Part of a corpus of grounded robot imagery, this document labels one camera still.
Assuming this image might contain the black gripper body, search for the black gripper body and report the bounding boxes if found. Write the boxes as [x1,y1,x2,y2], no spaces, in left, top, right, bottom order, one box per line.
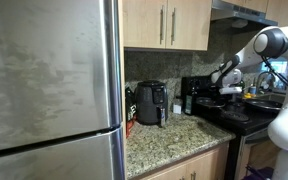
[229,93,244,102]

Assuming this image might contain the small black frying pan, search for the small black frying pan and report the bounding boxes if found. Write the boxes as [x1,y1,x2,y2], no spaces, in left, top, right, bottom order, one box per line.
[195,96,233,109]

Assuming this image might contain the large black frying pan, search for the large black frying pan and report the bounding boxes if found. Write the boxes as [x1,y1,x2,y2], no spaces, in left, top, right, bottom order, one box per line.
[243,98,284,112]

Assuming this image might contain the black electric stove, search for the black electric stove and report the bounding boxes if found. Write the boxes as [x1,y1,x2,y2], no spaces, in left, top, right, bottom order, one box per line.
[181,75,287,180]

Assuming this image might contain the chrome kitchen faucet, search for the chrome kitchen faucet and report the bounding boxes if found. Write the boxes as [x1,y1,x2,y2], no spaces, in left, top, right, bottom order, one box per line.
[255,71,276,93]

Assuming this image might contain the steel kitchen sink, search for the steel kitchen sink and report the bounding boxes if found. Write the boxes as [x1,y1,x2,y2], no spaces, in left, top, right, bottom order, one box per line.
[259,93,287,103]

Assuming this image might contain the dark olive oil bottle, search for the dark olive oil bottle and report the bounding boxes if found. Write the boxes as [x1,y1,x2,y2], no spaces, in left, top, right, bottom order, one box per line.
[184,88,194,116]

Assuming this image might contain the bright kitchen window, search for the bright kitchen window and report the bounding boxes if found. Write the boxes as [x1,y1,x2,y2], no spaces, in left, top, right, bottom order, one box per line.
[267,58,288,90]

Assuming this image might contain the small white box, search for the small white box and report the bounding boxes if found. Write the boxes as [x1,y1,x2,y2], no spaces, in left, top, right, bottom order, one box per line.
[172,98,183,115]

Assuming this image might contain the light wood base cabinet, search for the light wood base cabinet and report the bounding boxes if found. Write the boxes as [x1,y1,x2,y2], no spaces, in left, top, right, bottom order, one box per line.
[139,141,232,180]

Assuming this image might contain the purple object on floor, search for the purple object on floor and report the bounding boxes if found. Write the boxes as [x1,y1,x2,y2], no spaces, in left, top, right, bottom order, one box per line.
[242,164,275,180]

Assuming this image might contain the steel range hood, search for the steel range hood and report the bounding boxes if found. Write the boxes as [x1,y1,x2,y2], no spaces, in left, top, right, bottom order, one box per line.
[210,0,279,34]

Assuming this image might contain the dark grey air fryer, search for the dark grey air fryer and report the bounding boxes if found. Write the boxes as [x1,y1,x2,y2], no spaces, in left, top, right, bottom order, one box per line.
[134,80,169,128]

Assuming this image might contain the light wood cabinet door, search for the light wood cabinet door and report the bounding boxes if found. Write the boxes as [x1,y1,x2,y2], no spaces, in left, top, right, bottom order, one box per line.
[122,0,168,49]
[165,0,213,52]

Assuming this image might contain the black and red bag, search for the black and red bag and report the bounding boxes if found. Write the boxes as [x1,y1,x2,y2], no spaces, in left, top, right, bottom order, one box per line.
[125,85,138,138]

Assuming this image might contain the tall wood side panel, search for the tall wood side panel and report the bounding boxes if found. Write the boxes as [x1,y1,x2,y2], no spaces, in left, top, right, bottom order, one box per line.
[118,0,127,141]

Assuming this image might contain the stainless steel fridge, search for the stainless steel fridge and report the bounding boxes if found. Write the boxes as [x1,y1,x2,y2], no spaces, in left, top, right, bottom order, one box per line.
[0,0,127,180]

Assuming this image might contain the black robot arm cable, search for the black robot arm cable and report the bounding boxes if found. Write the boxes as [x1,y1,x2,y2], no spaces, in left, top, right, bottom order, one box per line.
[260,55,288,101]

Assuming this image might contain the steel cabinet bar handle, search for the steel cabinet bar handle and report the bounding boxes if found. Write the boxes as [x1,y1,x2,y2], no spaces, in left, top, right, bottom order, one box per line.
[159,4,165,46]
[170,7,177,46]

